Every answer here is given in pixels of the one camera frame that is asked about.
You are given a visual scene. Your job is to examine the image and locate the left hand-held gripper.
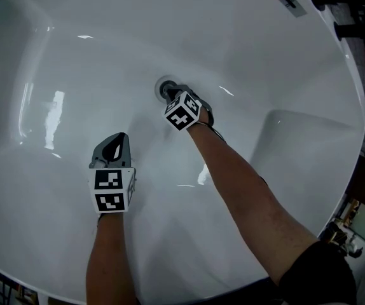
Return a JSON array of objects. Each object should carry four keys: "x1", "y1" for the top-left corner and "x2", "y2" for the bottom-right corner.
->
[{"x1": 88, "y1": 132, "x2": 137, "y2": 215}]

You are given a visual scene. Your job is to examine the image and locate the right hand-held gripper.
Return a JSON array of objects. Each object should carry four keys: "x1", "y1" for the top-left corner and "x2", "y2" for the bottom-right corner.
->
[{"x1": 161, "y1": 84, "x2": 216, "y2": 132}]

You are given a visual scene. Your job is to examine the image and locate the chrome drain stopper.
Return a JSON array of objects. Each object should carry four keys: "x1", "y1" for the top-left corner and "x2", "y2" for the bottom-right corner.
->
[{"x1": 154, "y1": 76, "x2": 179, "y2": 102}]

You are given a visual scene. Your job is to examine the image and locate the white bathtub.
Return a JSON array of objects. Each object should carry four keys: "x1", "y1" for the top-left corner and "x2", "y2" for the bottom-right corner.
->
[{"x1": 0, "y1": 0, "x2": 365, "y2": 305}]

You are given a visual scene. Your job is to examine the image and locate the person's right forearm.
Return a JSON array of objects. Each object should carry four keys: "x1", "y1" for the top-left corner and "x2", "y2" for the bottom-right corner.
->
[{"x1": 185, "y1": 110, "x2": 320, "y2": 286}]

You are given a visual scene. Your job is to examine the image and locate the person's left forearm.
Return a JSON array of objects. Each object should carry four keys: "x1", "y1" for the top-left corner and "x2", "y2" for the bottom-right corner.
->
[{"x1": 85, "y1": 212, "x2": 138, "y2": 305}]

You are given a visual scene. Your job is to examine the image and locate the black sleeve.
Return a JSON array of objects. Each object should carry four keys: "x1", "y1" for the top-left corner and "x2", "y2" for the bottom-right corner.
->
[{"x1": 277, "y1": 240, "x2": 359, "y2": 305}]

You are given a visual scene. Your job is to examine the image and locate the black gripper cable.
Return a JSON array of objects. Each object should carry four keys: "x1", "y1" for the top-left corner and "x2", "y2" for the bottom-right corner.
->
[{"x1": 201, "y1": 121, "x2": 228, "y2": 144}]

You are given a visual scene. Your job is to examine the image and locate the small black faucet handle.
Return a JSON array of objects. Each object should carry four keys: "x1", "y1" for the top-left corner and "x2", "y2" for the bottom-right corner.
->
[{"x1": 333, "y1": 22, "x2": 365, "y2": 41}]

